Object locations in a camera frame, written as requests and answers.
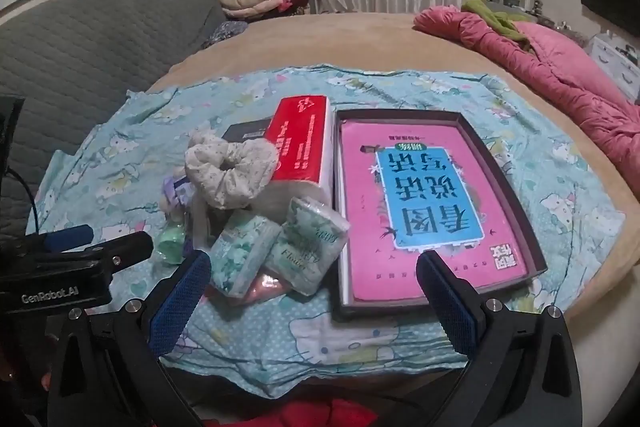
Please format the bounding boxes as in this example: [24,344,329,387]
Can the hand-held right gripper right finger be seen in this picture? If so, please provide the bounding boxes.
[416,249,583,427]

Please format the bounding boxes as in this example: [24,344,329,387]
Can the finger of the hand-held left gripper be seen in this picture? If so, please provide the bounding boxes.
[0,226,94,258]
[75,231,154,279]

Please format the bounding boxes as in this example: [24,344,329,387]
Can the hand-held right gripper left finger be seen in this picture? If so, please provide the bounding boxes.
[47,249,213,427]

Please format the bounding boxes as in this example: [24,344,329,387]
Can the white drawer cabinet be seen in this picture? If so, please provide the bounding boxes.
[585,34,640,100]

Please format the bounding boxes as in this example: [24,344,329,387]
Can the beige bed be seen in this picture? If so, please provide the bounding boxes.
[120,12,640,333]

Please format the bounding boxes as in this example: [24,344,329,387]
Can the pink book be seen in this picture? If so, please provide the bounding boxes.
[340,119,531,308]

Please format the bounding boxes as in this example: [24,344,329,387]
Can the small black box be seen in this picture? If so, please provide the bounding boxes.
[221,123,273,142]

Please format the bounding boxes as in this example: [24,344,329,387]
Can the pink glitter packet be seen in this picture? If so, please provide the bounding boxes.
[205,272,296,305]

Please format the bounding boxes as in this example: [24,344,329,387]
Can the dark brown box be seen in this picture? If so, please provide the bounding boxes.
[332,109,548,320]

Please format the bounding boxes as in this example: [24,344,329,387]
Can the red white tissue pack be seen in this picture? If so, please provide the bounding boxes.
[262,96,335,208]

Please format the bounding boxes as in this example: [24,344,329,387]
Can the red clothing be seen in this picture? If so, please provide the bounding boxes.
[280,397,381,427]

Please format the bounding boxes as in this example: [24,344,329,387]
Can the pink quilt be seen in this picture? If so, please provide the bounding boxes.
[412,6,640,202]

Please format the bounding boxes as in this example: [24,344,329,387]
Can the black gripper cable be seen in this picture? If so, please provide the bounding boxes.
[7,171,40,235]

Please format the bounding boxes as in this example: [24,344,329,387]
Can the green cloth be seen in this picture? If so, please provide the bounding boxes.
[460,0,536,52]

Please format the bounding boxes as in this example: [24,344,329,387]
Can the blue white plastic packet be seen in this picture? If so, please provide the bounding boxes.
[161,174,216,258]

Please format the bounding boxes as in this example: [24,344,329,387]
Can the white floral scrunchie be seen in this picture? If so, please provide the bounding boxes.
[185,132,279,210]

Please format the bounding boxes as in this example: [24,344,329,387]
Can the grey quilted headboard cover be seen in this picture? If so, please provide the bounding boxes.
[0,0,231,238]

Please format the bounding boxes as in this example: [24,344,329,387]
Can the blue patterned cloth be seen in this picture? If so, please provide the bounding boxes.
[202,21,248,50]

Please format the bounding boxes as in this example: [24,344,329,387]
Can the pale green soft item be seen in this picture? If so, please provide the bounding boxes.
[159,212,188,265]

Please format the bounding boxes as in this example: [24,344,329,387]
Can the cartoon cat printed blanket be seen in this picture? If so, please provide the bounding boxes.
[27,64,626,398]

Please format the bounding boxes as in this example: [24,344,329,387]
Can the green floral tissue packet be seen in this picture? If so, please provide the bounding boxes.
[264,197,351,297]
[209,211,281,298]

